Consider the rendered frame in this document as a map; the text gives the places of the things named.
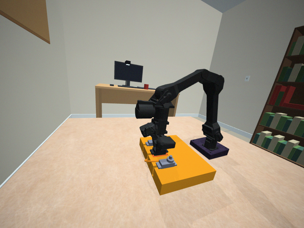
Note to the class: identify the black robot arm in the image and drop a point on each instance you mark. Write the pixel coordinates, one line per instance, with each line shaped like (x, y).
(159, 104)

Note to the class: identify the dark grey micro servo with orange cable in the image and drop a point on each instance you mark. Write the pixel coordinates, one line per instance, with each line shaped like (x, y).
(153, 152)

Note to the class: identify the orange flat deck plate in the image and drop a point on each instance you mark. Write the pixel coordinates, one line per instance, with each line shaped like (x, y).
(180, 168)

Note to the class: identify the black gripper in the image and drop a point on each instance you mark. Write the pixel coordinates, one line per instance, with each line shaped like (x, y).
(160, 141)

